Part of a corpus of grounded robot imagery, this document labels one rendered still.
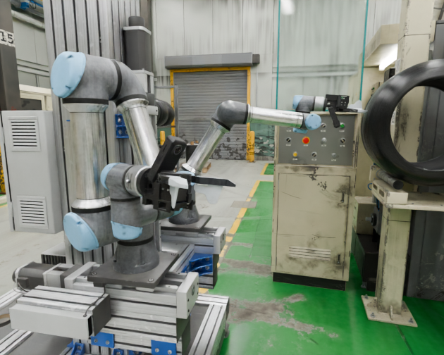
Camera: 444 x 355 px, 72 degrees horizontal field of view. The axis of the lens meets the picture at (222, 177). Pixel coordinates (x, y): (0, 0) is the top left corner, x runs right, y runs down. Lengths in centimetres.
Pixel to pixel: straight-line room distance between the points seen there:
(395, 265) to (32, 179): 197
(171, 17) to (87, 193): 1113
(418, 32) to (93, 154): 176
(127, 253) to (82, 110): 45
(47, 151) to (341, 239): 186
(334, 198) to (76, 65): 181
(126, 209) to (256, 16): 1062
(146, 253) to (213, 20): 1070
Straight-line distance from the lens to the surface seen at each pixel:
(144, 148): 91
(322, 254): 238
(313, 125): 152
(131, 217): 81
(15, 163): 140
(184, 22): 1170
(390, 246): 215
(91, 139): 90
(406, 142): 203
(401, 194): 168
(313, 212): 227
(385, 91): 165
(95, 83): 89
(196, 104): 1110
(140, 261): 104
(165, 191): 66
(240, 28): 1118
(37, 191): 136
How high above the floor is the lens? 118
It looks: 10 degrees down
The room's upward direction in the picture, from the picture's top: straight up
